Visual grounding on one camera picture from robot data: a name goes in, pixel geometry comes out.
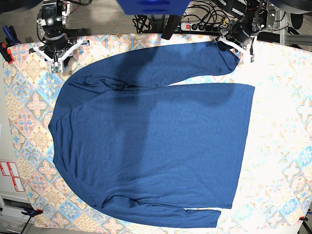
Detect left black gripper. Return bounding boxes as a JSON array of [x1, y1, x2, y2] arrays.
[[213, 22, 255, 54]]

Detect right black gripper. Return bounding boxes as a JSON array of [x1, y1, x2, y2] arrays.
[[33, 33, 90, 70]]

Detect blue long-sleeve T-shirt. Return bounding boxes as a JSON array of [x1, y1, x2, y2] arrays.
[[48, 42, 254, 228]]

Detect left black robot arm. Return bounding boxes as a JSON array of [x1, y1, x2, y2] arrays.
[[214, 0, 276, 56]]

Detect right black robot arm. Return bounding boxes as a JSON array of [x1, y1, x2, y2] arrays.
[[29, 0, 91, 73]]

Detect white power strip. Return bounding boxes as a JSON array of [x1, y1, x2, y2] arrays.
[[180, 22, 225, 32]]

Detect black red table clamp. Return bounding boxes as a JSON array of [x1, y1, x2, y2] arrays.
[[0, 42, 14, 64]]

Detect black round speaker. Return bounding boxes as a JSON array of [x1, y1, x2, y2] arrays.
[[290, 13, 304, 30]]

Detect blue box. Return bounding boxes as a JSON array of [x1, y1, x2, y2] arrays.
[[117, 0, 191, 16]]

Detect white red labels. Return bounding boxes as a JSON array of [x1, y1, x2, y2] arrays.
[[0, 160, 25, 192]]

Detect patterned tablecloth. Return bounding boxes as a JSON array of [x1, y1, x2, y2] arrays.
[[0, 34, 312, 234]]

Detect black orange clamp lower-left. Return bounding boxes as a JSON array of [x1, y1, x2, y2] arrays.
[[21, 208, 43, 217]]

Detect black orange clamp lower-right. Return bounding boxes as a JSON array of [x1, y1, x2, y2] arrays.
[[299, 216, 309, 222]]

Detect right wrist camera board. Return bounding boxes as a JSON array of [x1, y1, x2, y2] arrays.
[[50, 62, 63, 73]]

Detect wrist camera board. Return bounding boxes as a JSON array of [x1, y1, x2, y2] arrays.
[[50, 62, 63, 73], [250, 45, 254, 63]]

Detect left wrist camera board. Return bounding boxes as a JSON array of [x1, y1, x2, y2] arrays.
[[250, 45, 254, 63]]

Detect blue handled clamp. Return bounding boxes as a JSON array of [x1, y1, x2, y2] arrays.
[[2, 25, 20, 46]]

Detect black stand post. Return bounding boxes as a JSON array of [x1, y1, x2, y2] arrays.
[[161, 15, 181, 40]]

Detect aluminium frame profile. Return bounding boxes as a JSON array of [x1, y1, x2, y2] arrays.
[[275, 11, 312, 47]]

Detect black cable bundle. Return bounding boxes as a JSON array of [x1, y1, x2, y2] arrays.
[[133, 14, 169, 34]]

